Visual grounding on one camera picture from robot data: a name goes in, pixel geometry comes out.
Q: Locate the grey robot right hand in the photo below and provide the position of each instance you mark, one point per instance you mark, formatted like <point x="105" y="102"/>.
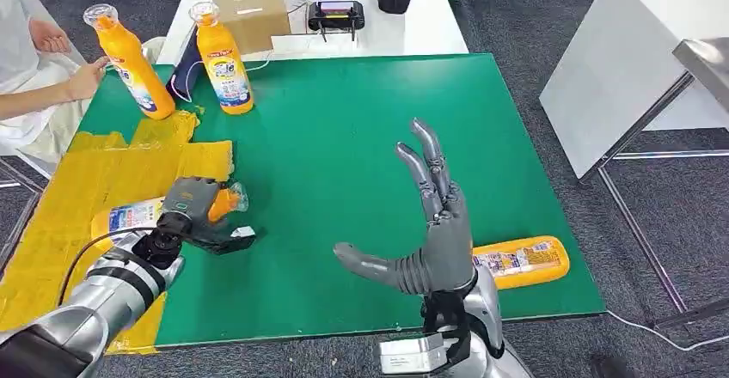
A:
<point x="450" y="250"/>

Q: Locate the person's left hand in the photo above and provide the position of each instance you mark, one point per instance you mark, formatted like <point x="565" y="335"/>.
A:
<point x="48" y="37"/>

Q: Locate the white rectangular table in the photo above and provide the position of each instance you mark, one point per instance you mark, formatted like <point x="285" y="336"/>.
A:
<point x="410" y="34"/>

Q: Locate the steel bench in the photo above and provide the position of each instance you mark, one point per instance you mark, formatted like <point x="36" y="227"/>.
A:
<point x="709" y="68"/>

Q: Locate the person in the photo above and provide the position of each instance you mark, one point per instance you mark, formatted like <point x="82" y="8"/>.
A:
<point x="17" y="51"/>

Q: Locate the orange drink bottle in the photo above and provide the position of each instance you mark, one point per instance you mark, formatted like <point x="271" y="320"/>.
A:
<point x="136" y="74"/>
<point x="228" y="68"/>
<point x="131" y="216"/>
<point x="529" y="261"/>

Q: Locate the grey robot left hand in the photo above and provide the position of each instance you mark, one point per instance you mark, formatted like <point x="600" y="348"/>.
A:
<point x="191" y="202"/>

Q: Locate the person's right hand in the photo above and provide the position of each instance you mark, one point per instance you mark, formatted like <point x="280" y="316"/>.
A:
<point x="88" y="79"/>

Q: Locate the yellow plastic sheet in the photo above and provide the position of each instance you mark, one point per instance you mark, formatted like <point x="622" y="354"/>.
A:
<point x="57" y="222"/>

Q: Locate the black controller with screen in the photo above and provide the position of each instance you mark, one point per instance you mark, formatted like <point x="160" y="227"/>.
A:
<point x="336" y="17"/>

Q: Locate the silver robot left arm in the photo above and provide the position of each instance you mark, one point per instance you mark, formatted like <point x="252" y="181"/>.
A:
<point x="102" y="301"/>

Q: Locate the brown cardboard box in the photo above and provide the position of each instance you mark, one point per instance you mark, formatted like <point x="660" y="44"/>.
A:
<point x="253" y="14"/>

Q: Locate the metal table frame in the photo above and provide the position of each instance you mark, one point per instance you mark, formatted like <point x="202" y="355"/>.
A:
<point x="695" y="314"/>

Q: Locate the white slanted table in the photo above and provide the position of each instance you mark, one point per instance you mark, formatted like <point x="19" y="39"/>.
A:
<point x="615" y="68"/>

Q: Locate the green table mat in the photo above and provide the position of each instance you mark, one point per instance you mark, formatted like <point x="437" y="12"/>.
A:
<point x="341" y="136"/>

